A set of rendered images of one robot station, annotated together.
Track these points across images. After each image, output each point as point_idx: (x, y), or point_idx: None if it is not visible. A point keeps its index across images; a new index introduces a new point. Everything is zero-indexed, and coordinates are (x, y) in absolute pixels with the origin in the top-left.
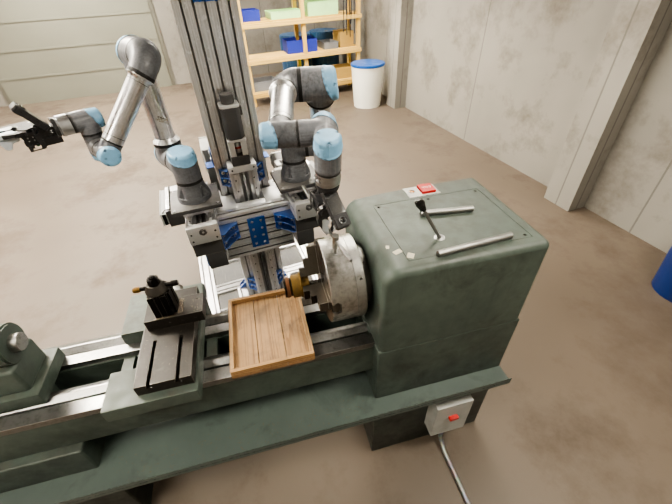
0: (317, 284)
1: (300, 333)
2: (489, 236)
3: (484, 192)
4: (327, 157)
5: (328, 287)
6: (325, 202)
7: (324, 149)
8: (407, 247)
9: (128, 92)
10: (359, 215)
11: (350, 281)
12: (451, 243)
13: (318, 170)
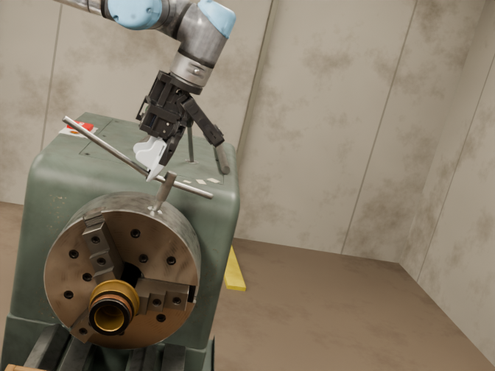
0: (139, 283)
1: None
2: (208, 151)
3: (125, 121)
4: (229, 34)
5: (180, 263)
6: (197, 110)
7: (233, 21)
8: (197, 176)
9: None
10: (88, 168)
11: (194, 240)
12: (207, 163)
13: (210, 56)
